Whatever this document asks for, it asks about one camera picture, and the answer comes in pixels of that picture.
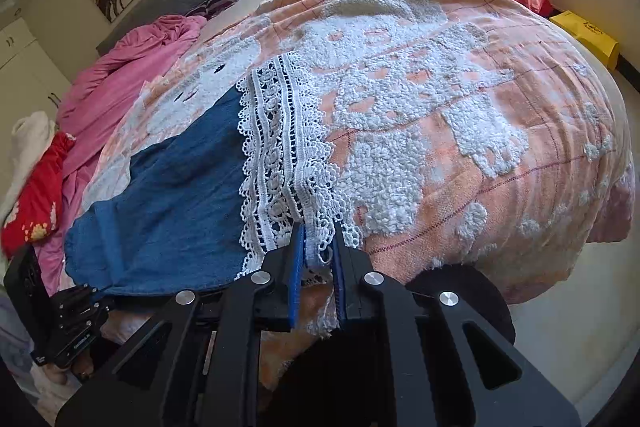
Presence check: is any blue denim pants lace trim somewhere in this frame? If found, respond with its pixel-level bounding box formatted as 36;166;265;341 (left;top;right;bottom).
64;53;360;297

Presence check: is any red floral cloth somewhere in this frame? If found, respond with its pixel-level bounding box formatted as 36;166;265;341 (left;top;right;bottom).
1;131;75;259

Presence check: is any cream white fleece blanket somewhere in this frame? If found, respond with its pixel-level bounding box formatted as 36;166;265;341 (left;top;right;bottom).
1;110;56;225

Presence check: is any orange white bear blanket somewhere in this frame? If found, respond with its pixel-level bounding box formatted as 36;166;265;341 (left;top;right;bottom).
81;0;637;390

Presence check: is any pink quilt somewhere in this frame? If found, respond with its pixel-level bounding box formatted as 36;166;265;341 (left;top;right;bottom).
36;15;206;295

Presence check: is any white wardrobe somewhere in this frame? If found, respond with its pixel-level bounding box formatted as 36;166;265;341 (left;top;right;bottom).
0;18;70;191

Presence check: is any yellow box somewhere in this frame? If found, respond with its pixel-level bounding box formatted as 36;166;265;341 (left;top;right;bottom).
550;11;620;70

